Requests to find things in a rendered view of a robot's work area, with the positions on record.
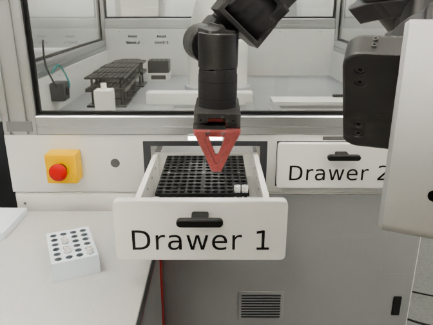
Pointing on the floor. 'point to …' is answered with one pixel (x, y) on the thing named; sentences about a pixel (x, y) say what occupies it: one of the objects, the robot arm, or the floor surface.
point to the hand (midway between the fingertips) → (216, 162)
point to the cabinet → (287, 266)
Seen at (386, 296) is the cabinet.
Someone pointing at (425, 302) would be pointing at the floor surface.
